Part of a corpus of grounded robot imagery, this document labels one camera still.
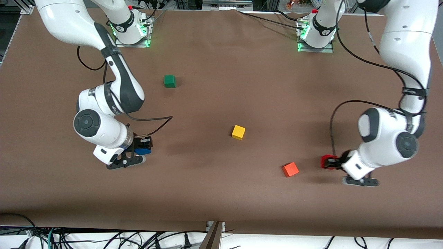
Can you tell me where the red wooden block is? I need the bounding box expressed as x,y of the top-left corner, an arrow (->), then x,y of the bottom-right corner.
321,154 -> 338,170

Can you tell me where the orange wooden block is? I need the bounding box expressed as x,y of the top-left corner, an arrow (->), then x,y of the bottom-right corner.
282,162 -> 300,178

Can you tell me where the brown table cover sheet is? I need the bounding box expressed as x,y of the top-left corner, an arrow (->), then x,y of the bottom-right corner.
0,9 -> 443,240

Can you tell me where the aluminium table edge profile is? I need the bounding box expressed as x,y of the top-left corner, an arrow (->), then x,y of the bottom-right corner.
432,33 -> 443,65
0,0 -> 36,66

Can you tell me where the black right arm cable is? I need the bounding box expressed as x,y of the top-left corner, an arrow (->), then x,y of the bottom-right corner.
77,45 -> 173,137

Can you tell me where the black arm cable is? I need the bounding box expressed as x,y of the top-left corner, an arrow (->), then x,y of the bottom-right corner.
329,0 -> 430,157
77,45 -> 173,137

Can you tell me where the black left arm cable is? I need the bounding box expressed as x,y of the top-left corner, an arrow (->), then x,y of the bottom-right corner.
329,0 -> 430,157

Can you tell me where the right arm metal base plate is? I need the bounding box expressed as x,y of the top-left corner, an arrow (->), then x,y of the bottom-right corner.
114,14 -> 153,48

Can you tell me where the black plug cable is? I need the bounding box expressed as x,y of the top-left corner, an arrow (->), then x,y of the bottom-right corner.
152,231 -> 208,249

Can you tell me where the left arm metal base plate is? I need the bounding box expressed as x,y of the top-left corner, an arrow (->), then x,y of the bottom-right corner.
297,19 -> 334,53

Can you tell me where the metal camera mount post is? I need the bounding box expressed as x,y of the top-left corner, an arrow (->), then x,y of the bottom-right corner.
199,221 -> 226,249

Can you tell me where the black base cable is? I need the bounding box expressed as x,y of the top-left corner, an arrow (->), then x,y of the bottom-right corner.
138,0 -> 167,25
238,10 -> 306,31

